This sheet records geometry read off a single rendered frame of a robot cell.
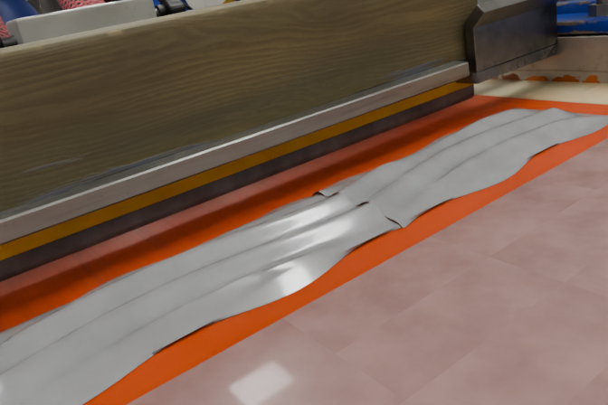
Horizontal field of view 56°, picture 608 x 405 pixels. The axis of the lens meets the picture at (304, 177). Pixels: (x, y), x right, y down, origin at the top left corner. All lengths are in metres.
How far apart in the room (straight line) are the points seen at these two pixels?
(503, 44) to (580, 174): 0.16
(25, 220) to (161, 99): 0.08
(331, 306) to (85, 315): 0.10
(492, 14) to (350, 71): 0.11
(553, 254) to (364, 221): 0.08
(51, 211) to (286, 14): 0.16
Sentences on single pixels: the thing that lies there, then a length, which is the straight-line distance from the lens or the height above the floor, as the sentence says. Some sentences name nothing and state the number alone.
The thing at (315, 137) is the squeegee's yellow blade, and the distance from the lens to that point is 0.34.
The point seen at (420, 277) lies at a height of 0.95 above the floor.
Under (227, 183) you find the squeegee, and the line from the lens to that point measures 0.32.
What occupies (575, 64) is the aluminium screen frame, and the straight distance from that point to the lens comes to 0.48.
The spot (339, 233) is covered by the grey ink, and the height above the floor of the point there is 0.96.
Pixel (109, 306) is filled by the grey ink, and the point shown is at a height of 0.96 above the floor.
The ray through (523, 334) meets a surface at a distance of 0.19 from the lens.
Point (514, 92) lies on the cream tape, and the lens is 0.47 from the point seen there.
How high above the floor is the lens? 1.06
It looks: 19 degrees down
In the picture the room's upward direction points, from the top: 11 degrees counter-clockwise
